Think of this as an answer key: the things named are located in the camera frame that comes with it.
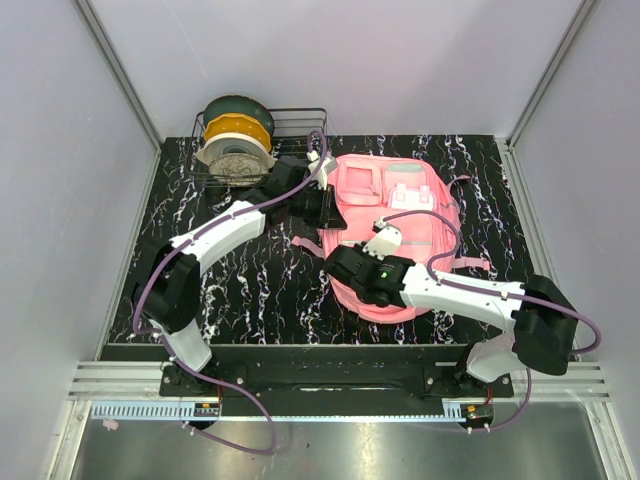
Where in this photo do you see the dark green plate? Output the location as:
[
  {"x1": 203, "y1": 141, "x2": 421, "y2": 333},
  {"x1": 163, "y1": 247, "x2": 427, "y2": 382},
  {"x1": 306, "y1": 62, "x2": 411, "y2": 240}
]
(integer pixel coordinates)
[{"x1": 203, "y1": 95, "x2": 275, "y2": 140}]

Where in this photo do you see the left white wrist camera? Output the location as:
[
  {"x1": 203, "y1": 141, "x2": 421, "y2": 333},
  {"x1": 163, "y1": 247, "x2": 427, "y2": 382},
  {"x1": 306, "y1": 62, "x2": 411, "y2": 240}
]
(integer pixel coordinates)
[{"x1": 306, "y1": 151, "x2": 338, "y2": 190}]

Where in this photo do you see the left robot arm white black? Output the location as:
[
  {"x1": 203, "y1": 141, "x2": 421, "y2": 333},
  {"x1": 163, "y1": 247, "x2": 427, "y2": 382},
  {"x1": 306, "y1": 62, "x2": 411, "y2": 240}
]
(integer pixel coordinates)
[{"x1": 130, "y1": 152, "x2": 346, "y2": 396}]

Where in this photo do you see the metal wire dish rack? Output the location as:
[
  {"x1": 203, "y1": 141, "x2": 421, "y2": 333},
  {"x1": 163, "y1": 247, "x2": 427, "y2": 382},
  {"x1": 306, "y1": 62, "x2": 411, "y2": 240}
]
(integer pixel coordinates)
[{"x1": 186, "y1": 107, "x2": 328, "y2": 188}]

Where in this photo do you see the aluminium frame rail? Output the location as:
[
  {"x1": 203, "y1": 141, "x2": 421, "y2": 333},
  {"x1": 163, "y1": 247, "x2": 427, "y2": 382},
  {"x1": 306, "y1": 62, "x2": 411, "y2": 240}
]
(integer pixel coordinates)
[{"x1": 68, "y1": 361, "x2": 611, "y2": 403}]

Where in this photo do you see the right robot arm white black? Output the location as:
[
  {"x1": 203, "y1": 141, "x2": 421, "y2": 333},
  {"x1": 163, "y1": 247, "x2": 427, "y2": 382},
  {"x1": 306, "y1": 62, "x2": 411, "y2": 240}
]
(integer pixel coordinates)
[{"x1": 324, "y1": 245, "x2": 578, "y2": 397}]

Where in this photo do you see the pink student backpack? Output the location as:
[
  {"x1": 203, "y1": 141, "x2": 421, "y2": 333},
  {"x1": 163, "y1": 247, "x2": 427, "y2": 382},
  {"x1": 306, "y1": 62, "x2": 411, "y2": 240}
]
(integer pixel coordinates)
[{"x1": 291, "y1": 153, "x2": 492, "y2": 323}]

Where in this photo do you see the white rimmed plate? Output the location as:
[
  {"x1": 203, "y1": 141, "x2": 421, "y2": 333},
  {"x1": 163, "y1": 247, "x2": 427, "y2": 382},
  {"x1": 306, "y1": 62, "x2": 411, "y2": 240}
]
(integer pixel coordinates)
[{"x1": 195, "y1": 133, "x2": 276, "y2": 169}]

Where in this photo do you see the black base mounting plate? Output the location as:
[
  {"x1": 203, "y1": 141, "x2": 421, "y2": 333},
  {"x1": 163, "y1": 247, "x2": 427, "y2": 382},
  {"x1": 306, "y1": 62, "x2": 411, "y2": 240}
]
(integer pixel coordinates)
[{"x1": 158, "y1": 342, "x2": 515, "y2": 399}]

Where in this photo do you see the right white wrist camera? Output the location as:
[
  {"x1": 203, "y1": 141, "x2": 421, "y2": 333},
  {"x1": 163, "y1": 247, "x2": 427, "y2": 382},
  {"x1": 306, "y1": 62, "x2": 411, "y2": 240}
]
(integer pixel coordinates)
[{"x1": 362, "y1": 217, "x2": 403, "y2": 260}]

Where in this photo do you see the grey patterned plate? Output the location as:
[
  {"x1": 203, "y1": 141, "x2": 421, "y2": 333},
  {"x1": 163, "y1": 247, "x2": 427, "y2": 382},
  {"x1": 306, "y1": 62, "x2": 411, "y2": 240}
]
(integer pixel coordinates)
[{"x1": 208, "y1": 153, "x2": 269, "y2": 187}]

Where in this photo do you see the yellow dotted plate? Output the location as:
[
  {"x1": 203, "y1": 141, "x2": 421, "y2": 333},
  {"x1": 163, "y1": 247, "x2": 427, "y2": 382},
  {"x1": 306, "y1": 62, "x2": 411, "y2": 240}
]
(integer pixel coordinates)
[{"x1": 204, "y1": 113, "x2": 272, "y2": 152}]

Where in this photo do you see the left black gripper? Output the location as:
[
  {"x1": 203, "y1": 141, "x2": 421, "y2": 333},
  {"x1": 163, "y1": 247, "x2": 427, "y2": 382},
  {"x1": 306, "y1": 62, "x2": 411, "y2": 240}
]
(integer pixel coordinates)
[{"x1": 286, "y1": 183, "x2": 347, "y2": 231}]

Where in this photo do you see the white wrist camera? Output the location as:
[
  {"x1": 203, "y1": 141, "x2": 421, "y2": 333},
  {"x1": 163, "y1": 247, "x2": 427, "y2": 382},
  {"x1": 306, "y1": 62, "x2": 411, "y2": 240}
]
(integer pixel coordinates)
[
  {"x1": 362, "y1": 217, "x2": 403, "y2": 260},
  {"x1": 306, "y1": 151, "x2": 338, "y2": 190}
]

